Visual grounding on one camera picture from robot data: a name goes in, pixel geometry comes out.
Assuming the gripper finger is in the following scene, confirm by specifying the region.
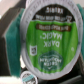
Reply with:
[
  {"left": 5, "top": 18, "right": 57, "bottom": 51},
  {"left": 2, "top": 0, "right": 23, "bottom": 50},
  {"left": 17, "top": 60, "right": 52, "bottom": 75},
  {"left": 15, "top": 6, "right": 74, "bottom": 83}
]
[{"left": 2, "top": 19, "right": 26, "bottom": 79}]

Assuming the green lid kcup pod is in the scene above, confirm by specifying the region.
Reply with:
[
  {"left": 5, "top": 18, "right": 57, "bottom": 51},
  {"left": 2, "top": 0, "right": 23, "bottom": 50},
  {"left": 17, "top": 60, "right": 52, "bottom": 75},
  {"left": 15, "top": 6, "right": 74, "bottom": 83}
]
[{"left": 19, "top": 0, "right": 83, "bottom": 74}]

